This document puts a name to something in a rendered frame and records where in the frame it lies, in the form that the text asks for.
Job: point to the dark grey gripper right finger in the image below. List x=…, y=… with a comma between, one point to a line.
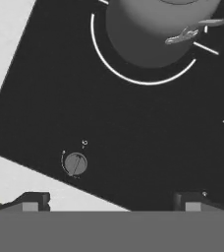
x=191, y=201

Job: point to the grey metal kettle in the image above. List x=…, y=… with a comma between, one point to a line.
x=150, y=29

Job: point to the grey round hob knob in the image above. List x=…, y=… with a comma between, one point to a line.
x=76, y=164

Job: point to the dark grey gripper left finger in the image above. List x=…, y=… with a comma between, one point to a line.
x=35, y=201

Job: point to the black glass hob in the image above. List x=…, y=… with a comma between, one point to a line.
x=123, y=124

